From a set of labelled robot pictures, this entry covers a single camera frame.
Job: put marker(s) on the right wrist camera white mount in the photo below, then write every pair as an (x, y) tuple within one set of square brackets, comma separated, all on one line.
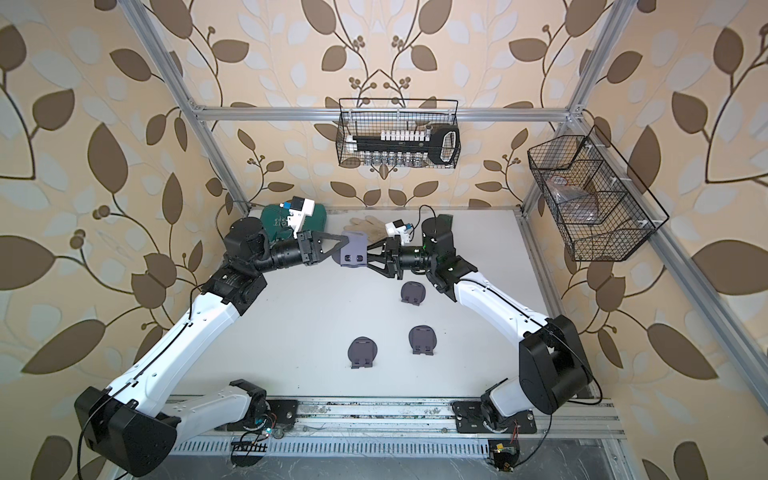
[(399, 228)]

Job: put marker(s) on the black wire basket centre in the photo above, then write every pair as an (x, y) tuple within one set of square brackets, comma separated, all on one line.
[(372, 114)]

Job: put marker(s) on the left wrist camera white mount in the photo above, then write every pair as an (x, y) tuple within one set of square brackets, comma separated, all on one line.
[(299, 209)]

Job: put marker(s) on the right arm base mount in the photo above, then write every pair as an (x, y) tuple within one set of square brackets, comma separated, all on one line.
[(477, 417)]

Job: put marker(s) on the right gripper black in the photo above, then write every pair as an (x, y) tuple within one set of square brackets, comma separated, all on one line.
[(392, 257)]

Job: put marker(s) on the plastic bag in basket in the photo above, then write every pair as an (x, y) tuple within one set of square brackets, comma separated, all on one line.
[(574, 204)]

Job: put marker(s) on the green black hand tool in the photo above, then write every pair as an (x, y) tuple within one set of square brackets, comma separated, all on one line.
[(446, 219)]

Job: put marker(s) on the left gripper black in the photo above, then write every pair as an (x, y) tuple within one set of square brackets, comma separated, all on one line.
[(309, 251)]

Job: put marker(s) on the black wire basket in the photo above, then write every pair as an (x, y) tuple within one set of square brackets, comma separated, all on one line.
[(372, 114), (601, 207)]

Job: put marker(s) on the black wire basket right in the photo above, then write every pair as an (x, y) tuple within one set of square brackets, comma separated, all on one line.
[(601, 207)]

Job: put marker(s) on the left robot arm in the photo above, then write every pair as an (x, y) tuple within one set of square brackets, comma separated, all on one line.
[(125, 422)]

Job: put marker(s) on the socket set in basket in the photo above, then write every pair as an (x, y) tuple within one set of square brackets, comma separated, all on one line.
[(435, 146)]

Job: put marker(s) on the green plastic tool case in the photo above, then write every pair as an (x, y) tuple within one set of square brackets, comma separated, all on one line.
[(275, 221)]

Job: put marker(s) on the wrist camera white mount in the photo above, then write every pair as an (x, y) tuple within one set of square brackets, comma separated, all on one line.
[(399, 228), (299, 209)]

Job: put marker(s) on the aluminium front rail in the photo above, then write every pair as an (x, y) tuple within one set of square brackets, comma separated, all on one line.
[(412, 417)]

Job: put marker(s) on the aluminium frame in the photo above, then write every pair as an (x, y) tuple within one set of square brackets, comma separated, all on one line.
[(741, 349)]

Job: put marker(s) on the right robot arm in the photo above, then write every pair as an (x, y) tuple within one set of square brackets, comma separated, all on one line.
[(552, 364)]

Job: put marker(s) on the white work glove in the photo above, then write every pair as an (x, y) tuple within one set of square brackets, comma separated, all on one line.
[(370, 225)]

